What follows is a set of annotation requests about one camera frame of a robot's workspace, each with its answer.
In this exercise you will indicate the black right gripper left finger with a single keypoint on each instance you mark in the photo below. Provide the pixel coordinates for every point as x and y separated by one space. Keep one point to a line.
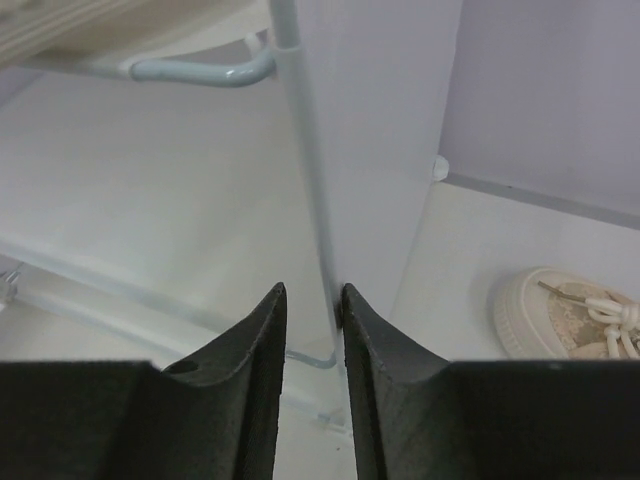
211 415

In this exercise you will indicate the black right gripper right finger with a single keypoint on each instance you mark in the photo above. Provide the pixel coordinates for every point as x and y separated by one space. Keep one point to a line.
416 415

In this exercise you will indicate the white plastic shoe cabinet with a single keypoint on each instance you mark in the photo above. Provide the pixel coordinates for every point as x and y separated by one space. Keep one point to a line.
162 171

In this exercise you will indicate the beige lace sneaker lying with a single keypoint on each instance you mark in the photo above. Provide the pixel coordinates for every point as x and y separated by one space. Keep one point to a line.
546 313

